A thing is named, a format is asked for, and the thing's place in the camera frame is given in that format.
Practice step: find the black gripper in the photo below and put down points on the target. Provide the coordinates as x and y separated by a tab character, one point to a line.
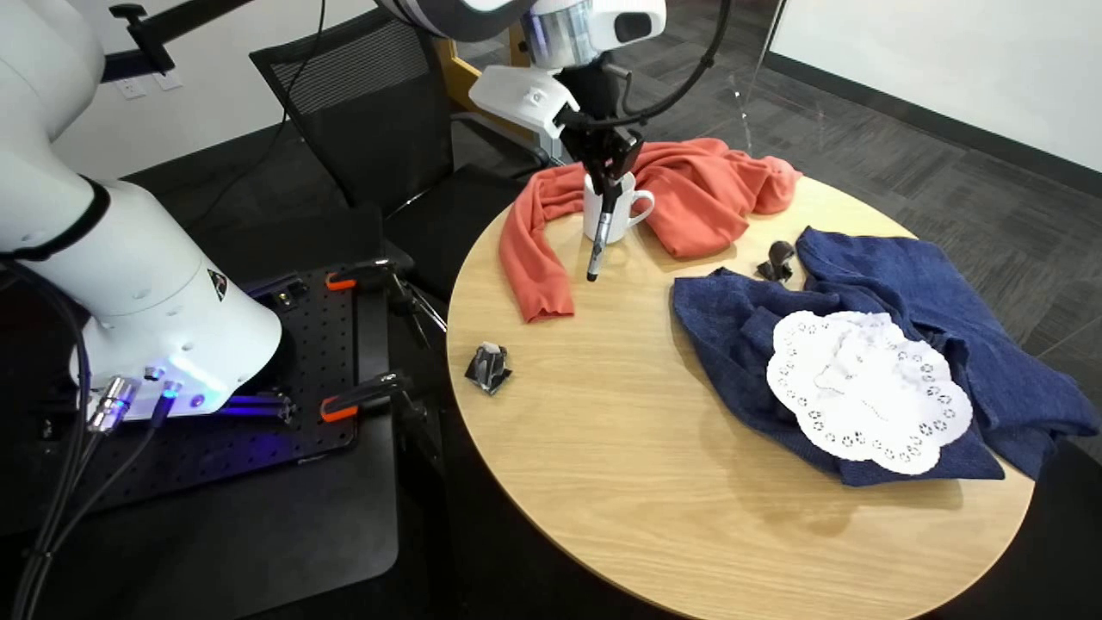
594	130

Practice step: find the black marker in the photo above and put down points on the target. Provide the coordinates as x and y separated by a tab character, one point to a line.
600	214

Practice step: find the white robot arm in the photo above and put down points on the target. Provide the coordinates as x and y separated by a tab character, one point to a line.
169	331

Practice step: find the white mug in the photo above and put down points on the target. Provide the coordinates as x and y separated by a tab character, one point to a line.
635	204

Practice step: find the orange cloth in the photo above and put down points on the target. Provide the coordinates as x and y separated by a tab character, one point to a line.
704	187

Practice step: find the black binder clip near blue cloth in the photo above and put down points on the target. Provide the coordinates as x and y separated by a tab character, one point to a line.
779	263

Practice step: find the black binder clip at table edge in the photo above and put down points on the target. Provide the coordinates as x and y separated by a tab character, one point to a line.
491	365

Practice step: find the black mesh office chair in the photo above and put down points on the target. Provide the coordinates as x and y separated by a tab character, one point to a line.
370	102

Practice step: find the white paper doily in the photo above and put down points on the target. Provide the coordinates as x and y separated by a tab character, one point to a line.
862	389

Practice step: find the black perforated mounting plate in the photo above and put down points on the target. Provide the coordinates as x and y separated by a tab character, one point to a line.
333	341

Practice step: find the blue cloth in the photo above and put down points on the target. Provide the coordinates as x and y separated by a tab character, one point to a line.
1022	403

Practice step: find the orange handled clamp upper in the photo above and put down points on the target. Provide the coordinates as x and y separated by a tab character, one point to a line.
345	277

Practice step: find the orange handled clamp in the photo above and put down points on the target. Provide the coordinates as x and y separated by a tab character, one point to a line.
345	277
382	389

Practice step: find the orange handled clamp lower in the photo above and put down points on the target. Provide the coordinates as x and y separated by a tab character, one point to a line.
382	389

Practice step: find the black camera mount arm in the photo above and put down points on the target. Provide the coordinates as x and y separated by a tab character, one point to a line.
152	36

